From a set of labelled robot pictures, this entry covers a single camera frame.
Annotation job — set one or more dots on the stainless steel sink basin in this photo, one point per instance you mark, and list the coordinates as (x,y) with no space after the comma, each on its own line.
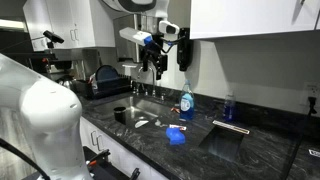
(140,108)

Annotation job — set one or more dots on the countertop trash chute opening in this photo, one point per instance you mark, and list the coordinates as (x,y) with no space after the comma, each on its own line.
(222,141)

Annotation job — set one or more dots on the shiny metal kettle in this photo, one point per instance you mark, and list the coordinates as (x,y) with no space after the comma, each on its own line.
(66,83)

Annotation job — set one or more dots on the dark blue plate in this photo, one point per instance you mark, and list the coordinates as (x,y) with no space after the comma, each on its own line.
(106,73)

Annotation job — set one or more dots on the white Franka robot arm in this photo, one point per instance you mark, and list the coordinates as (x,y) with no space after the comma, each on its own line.
(43,116)

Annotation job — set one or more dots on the black dish rack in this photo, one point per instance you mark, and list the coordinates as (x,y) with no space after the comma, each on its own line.
(110,87)

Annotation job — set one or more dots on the black wall soap dispenser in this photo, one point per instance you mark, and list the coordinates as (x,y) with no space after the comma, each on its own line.
(184,50)

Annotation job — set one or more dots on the black clamp with orange tip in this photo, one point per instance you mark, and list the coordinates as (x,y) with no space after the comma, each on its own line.
(98,160)

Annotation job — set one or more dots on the blue cloth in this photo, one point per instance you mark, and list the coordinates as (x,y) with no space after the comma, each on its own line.
(175,136)

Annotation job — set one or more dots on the white label sticker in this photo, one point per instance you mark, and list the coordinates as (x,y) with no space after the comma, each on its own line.
(314,153)

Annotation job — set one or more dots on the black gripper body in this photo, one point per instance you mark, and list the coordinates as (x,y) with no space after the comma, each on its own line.
(154,50)

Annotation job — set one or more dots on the white wall power outlet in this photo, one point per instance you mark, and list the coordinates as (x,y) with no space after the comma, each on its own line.
(311,94)

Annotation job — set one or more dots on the black cup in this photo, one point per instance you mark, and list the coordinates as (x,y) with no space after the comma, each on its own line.
(120,115)

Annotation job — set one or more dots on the black camera on stand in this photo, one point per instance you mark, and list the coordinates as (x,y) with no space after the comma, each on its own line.
(52,37)

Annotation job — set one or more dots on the wide white wall cabinet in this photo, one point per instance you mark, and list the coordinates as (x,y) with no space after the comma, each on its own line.
(253,16)

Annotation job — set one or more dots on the small red white packet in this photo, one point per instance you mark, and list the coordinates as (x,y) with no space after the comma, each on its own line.
(177,127)

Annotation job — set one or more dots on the small orange item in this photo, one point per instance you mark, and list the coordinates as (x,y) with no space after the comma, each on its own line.
(175,110)

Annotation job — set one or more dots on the small blue liquid bottle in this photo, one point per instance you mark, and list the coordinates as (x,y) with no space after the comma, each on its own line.
(229,108)

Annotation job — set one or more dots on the white scrap in sink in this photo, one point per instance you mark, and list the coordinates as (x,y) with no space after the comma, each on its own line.
(141,123)

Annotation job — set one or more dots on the large blue dish soap bottle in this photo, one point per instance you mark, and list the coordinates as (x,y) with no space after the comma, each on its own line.
(187,103)

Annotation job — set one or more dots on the chrome sink faucet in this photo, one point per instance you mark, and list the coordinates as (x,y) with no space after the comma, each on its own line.
(154,81)

